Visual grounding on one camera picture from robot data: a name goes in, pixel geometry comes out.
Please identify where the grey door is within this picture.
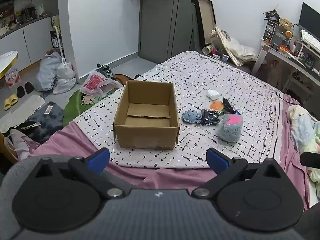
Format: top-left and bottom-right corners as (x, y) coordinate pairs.
(139, 0), (207, 64)

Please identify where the white cabinet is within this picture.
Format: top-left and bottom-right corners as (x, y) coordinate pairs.
(0, 15), (54, 67)

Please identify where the white knotted plastic bag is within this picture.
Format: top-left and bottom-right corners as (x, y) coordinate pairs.
(56, 59), (76, 80)

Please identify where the black picture frame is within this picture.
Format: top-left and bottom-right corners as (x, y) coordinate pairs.
(195, 0), (217, 45)

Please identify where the white desk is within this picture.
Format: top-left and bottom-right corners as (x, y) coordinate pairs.
(251, 39), (320, 100)

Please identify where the black sequin pouch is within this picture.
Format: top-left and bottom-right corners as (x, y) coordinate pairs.
(200, 109), (221, 126)

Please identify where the red print plastic bag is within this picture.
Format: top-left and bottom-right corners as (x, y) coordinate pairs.
(80, 70), (123, 97)

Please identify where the red water bottle pack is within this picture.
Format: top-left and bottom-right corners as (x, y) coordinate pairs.
(4, 68), (21, 87)

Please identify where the dark tie-dye rug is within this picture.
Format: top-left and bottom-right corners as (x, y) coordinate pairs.
(24, 101), (64, 144)

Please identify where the beige canvas bag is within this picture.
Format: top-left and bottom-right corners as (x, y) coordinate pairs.
(215, 26), (240, 67)

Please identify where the small black plush toy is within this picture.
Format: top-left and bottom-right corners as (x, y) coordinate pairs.
(222, 97), (234, 110)

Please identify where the black monitor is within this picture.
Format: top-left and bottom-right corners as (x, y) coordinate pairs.
(299, 2), (320, 40)

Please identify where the black cable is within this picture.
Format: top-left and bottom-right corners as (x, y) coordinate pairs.
(274, 92), (300, 105)

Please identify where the row of kitchen items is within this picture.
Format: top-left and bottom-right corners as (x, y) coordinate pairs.
(0, 0), (50, 30)

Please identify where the white pink tote bag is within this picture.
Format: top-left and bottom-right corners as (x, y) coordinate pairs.
(4, 129), (40, 160)

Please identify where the small burger toy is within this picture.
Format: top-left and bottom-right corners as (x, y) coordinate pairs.
(209, 101), (224, 113)

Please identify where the white black-patterned blanket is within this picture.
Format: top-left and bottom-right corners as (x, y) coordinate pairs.
(74, 51), (285, 168)

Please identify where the small drawer organizer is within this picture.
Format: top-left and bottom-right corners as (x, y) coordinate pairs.
(264, 20), (288, 46)

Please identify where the blue denim plush toy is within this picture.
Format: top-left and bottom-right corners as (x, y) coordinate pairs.
(181, 109), (203, 124)

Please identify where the white round table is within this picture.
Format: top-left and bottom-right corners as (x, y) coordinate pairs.
(0, 51), (19, 79)

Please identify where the pastel crumpled blanket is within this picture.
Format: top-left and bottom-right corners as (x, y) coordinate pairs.
(286, 104), (320, 183)

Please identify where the glass jar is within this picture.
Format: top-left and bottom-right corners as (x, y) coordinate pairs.
(209, 29), (219, 46)

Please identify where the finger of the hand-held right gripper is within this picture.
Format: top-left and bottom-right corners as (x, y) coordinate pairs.
(300, 151), (320, 168)

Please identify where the pink bed sheet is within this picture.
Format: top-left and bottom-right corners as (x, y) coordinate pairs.
(32, 94), (312, 212)

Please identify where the white soft toy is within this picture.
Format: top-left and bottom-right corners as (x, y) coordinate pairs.
(206, 89), (220, 100)

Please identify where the black mechanical object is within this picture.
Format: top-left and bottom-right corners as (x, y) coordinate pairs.
(96, 64), (114, 80)

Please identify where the blue fluffy plush ball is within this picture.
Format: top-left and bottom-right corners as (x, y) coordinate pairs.
(219, 113), (243, 142)

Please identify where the large grey plastic bag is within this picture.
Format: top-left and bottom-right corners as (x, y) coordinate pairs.
(36, 51), (63, 92)

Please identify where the white keyboard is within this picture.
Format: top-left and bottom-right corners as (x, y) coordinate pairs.
(300, 29), (320, 52)

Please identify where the brown cardboard box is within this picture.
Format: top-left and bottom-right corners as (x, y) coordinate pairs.
(113, 80), (180, 151)

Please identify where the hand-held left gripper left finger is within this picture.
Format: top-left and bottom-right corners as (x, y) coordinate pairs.
(34, 147), (132, 199)

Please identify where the green leaf-shaped cartoon mat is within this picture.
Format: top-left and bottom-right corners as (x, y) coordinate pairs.
(62, 90), (113, 127)

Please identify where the clear plastic bag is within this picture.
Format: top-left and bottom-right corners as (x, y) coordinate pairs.
(226, 37), (258, 63)

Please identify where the wicker basket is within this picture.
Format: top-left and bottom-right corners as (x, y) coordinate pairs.
(279, 18), (293, 29)

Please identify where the brown round mat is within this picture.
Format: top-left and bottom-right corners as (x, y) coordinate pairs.
(114, 74), (133, 85)

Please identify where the white oblong mat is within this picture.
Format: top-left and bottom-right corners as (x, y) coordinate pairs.
(0, 94), (45, 133)

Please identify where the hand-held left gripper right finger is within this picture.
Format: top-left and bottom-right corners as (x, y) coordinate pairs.
(191, 147), (287, 198)

